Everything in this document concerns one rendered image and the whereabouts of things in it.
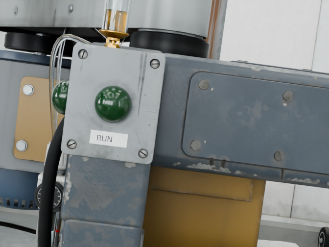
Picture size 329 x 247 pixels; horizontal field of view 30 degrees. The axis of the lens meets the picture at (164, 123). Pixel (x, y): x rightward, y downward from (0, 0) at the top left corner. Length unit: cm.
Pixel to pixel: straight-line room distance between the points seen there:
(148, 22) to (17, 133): 35
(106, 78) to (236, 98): 12
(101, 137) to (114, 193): 7
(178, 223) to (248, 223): 10
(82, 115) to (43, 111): 44
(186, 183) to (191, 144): 25
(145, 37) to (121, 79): 18
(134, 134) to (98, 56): 7
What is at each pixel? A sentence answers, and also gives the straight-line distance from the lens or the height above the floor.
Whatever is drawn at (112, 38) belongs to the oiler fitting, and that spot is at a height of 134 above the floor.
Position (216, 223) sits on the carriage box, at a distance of 86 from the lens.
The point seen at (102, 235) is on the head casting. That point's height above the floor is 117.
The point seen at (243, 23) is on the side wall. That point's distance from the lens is 581.
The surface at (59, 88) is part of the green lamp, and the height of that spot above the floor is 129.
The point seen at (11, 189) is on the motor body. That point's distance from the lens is 100.
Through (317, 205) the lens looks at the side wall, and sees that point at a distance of 602.
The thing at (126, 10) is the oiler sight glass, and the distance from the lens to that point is 58.
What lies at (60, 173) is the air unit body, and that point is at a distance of 77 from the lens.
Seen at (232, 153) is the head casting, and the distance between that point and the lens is 55.
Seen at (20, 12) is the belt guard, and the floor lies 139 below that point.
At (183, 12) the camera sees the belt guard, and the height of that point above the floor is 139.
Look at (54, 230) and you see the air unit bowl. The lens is 78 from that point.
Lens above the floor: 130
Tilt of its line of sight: 3 degrees down
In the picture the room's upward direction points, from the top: 8 degrees clockwise
